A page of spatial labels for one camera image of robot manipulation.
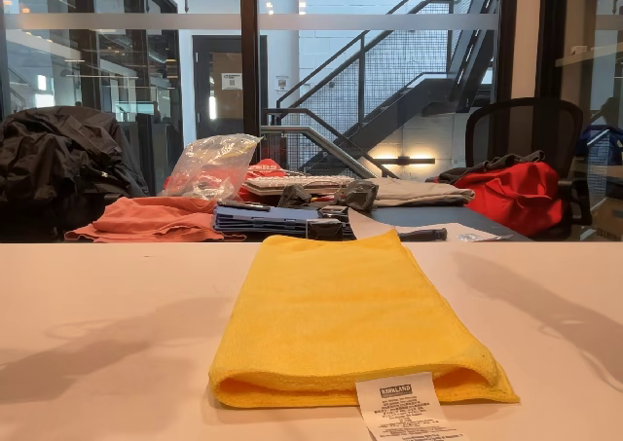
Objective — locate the black mesh office chair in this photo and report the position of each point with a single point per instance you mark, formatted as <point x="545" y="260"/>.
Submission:
<point x="525" y="129"/>

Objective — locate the small black box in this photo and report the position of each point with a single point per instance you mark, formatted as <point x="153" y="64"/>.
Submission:
<point x="323" y="230"/>

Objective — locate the grey crumpled plastic bag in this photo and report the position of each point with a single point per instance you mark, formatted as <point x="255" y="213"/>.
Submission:
<point x="361" y="194"/>

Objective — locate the horizontal wall light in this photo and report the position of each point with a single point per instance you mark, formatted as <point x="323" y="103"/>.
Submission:
<point x="404" y="160"/>

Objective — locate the beige folded cloth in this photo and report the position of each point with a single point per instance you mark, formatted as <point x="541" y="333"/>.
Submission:
<point x="418" y="193"/>

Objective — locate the clear plastic bag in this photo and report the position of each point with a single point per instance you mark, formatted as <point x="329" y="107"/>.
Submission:
<point x="209" y="168"/>

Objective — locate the dark grey cloth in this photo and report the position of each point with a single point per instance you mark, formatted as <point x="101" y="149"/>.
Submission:
<point x="487" y="164"/>

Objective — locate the yellow microfiber towel with label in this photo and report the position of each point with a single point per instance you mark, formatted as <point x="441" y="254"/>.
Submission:
<point x="340" y="314"/>

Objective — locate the salmon orange t-shirt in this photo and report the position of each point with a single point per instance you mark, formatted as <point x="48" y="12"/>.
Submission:
<point x="146" y="219"/>

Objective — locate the black table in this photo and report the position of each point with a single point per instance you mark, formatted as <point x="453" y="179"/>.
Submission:
<point x="438" y="217"/>

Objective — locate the black framed glass door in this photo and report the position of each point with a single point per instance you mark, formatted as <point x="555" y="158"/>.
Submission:
<point x="202" y="90"/>

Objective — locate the black silver keypad phone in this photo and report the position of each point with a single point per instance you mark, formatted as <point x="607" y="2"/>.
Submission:
<point x="243" y="206"/>

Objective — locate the blue black screwdriver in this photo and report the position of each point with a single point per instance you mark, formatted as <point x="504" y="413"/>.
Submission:
<point x="423" y="234"/>

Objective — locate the black crumpled glove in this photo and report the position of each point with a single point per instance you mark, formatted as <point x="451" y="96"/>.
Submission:
<point x="293" y="195"/>

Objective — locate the white computer keyboard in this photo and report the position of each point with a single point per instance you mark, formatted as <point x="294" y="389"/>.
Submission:
<point x="292" y="186"/>

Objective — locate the red cloth with white print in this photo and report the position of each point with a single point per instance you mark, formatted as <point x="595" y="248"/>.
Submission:
<point x="267" y="171"/>

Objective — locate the black jacket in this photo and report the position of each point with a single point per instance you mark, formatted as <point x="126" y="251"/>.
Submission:
<point x="48" y="168"/>

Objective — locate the small clear screw bag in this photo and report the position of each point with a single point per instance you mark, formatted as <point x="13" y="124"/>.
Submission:
<point x="474" y="237"/>

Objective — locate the white lined paper sheet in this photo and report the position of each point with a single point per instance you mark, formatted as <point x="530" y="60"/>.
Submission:
<point x="370" y="227"/>

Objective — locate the black metal staircase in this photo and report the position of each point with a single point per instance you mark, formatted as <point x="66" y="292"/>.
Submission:
<point x="414" y="100"/>

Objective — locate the red bag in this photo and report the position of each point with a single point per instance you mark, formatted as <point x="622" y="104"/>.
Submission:
<point x="511" y="197"/>

